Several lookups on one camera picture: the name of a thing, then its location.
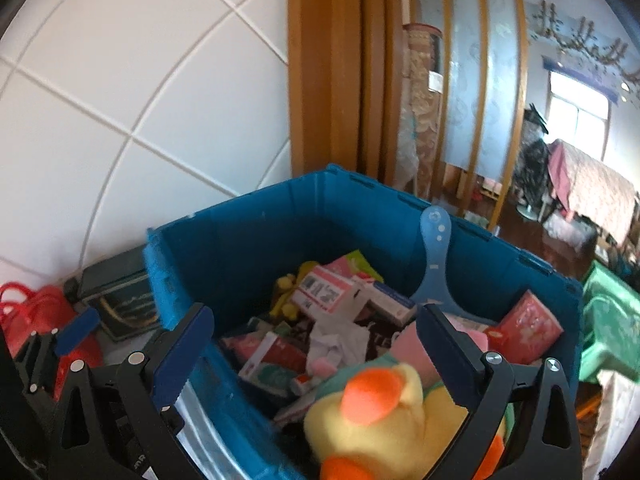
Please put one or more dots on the blue plastic storage crate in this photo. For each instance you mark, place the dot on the blue plastic storage crate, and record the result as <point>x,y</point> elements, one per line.
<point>229,256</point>

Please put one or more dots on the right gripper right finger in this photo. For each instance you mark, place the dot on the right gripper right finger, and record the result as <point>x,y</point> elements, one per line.
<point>544,442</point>

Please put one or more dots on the rolled patterned carpet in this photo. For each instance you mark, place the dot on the rolled patterned carpet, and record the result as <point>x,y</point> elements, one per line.
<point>421,93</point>

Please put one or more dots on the orange yellow duck plush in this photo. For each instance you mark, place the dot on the orange yellow duck plush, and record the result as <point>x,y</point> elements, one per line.
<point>382,425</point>

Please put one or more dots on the wooden door frame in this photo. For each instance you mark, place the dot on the wooden door frame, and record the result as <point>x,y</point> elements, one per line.
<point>345,62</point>

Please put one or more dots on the dark green gift bag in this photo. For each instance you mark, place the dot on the dark green gift bag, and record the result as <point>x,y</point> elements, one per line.
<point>120,290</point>

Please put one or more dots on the red white medicine box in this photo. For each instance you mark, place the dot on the red white medicine box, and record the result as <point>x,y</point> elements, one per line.
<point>322,292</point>

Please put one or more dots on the red plastic handbag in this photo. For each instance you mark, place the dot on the red plastic handbag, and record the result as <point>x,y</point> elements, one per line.
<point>24,310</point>

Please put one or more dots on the green plastic stool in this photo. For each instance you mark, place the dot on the green plastic stool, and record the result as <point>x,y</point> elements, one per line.
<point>611,334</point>

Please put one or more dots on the pink floral tissue pack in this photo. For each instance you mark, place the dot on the pink floral tissue pack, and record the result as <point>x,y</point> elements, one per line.
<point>526,332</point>

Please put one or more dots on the red green toothpaste box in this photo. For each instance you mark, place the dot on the red green toothpaste box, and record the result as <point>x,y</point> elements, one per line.
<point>273,365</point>

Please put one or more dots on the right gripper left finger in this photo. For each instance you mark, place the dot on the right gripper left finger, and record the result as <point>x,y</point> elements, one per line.
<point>120,421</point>

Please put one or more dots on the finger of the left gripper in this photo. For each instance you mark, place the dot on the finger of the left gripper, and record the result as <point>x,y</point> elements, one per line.
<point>37,361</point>

